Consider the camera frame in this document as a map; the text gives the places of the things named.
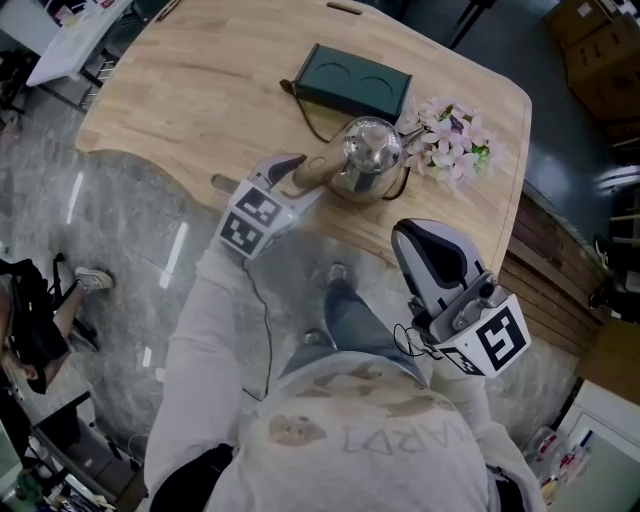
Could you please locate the cluttered dark shelf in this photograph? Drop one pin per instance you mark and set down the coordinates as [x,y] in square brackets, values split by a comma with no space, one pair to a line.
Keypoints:
[55,460]

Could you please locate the stack of cardboard boxes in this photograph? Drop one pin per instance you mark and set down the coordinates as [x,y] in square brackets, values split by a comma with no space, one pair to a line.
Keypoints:
[600,55]

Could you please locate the brown cardboard box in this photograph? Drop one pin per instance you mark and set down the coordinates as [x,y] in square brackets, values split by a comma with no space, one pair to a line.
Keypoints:
[612,360]

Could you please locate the pink artificial flower bouquet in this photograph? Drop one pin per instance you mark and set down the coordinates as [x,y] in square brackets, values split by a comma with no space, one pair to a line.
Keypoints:
[452,145]

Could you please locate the person's grey sweatshirt torso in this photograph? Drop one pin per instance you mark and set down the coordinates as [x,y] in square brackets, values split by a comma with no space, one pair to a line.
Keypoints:
[365,450]

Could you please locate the person's right forearm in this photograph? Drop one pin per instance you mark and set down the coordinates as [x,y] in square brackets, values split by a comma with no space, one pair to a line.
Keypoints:
[480,430]

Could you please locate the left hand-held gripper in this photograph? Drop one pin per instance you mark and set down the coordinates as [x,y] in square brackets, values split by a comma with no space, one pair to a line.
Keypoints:
[252,215]

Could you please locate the black metal table leg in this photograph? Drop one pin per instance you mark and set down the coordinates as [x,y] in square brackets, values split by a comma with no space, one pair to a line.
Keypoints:
[472,20]

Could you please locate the dark green box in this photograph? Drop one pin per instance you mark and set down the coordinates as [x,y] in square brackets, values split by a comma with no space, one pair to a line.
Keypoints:
[350,82]

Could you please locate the clear plastic jar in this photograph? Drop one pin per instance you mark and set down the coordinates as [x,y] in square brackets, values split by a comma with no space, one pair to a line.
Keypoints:
[545,460]

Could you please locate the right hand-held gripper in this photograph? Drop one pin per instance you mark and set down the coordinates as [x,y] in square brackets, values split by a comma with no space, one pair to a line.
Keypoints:
[480,330]

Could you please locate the black waist bag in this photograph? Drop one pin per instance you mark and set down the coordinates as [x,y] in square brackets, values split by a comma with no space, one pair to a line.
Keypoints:
[200,480]

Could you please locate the white folding table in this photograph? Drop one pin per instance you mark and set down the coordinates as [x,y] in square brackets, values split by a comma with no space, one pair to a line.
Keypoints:
[75,40]

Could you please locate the white cabinet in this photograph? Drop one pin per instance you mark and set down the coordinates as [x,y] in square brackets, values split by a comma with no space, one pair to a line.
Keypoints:
[607,450]

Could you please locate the person's leg in jeans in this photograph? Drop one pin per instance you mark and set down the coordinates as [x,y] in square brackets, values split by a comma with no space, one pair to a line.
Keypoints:
[355,325]

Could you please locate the person's grey shoe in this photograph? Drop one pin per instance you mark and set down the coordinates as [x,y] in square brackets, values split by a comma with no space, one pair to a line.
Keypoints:
[317,338]
[338,272]

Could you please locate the person's left forearm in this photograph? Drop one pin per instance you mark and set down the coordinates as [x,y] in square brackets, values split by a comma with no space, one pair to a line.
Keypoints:
[200,360]

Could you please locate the wooden slatted bench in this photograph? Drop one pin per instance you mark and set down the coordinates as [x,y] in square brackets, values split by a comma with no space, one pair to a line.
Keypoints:
[550,280]

